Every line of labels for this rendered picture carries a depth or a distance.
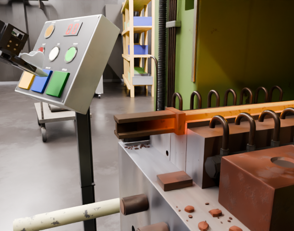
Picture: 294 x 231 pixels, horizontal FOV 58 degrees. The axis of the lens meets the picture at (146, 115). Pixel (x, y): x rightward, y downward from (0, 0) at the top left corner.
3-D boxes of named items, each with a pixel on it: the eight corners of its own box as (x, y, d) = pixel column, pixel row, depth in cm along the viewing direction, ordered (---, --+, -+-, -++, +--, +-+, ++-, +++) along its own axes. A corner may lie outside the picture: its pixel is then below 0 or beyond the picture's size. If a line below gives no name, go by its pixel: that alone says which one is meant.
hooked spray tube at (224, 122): (223, 166, 36) (226, 119, 34) (205, 154, 40) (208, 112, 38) (229, 164, 36) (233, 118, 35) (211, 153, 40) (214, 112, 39)
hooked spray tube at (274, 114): (274, 156, 39) (280, 113, 38) (253, 146, 43) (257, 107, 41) (279, 155, 40) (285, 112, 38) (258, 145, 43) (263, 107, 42)
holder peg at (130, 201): (124, 219, 41) (124, 203, 40) (119, 209, 43) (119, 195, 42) (149, 213, 42) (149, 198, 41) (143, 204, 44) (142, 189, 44)
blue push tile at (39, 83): (41, 92, 80) (50, 69, 81) (30, 89, 85) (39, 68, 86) (46, 95, 81) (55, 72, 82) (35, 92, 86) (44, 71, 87)
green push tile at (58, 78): (57, 96, 73) (67, 71, 74) (44, 93, 78) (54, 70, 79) (62, 99, 75) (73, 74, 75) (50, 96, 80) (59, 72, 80)
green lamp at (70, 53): (66, 62, 76) (65, 46, 75) (64, 61, 80) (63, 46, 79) (77, 62, 77) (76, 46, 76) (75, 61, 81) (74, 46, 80)
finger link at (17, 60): (39, 67, 67) (5, 50, 61) (37, 73, 67) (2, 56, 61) (31, 66, 71) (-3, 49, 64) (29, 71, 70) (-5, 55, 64)
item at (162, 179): (183, 177, 41) (183, 170, 41) (192, 186, 39) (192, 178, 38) (156, 181, 40) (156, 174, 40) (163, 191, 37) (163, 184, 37)
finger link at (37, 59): (59, 60, 72) (28, 42, 66) (51, 80, 72) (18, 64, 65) (53, 60, 75) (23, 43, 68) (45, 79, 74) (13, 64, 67)
